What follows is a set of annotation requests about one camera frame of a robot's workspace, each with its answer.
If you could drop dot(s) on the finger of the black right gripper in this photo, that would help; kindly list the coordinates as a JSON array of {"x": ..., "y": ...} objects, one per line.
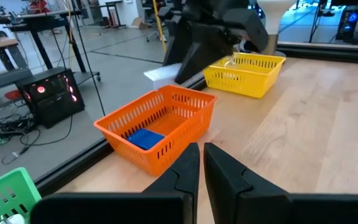
[
  {"x": 204, "y": 53},
  {"x": 180, "y": 40}
]

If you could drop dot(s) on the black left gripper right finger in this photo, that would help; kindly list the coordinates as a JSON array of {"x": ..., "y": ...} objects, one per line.
[{"x": 253, "y": 205}]

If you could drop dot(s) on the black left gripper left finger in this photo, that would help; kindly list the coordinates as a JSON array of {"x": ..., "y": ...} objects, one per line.
[{"x": 166, "y": 208}]

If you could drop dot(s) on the white plastic box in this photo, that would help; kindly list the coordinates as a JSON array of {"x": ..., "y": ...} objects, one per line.
[{"x": 160, "y": 74}]

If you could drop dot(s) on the blue plastic box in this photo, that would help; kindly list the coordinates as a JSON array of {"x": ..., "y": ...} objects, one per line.
[{"x": 145, "y": 138}]

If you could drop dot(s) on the cardboard box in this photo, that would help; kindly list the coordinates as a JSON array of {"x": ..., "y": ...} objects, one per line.
[{"x": 140, "y": 23}]

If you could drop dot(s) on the yellow plastic basket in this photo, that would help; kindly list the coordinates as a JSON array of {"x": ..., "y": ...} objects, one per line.
[{"x": 244, "y": 87}]

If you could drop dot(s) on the orange plastic basket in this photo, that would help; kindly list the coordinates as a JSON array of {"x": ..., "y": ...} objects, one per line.
[{"x": 172, "y": 123}]

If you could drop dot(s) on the black computer tower blue lights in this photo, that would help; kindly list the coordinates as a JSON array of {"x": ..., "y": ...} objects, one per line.
[{"x": 350, "y": 28}]

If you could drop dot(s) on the black computer tower red lights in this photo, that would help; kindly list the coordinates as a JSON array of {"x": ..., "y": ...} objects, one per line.
[{"x": 51, "y": 102}]

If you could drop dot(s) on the black workbench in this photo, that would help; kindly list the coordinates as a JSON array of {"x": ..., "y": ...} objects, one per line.
[{"x": 36, "y": 23}]

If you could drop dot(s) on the green plastic basket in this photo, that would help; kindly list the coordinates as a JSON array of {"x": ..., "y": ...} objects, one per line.
[{"x": 5, "y": 189}]

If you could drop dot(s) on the red floor object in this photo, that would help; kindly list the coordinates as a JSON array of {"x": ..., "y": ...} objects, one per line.
[{"x": 12, "y": 95}]

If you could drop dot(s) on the black low platform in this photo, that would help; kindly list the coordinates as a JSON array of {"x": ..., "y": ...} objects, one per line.
[{"x": 5, "y": 79}]

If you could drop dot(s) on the black aluminium table frame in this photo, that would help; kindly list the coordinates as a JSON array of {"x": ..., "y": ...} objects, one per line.
[{"x": 73, "y": 168}]

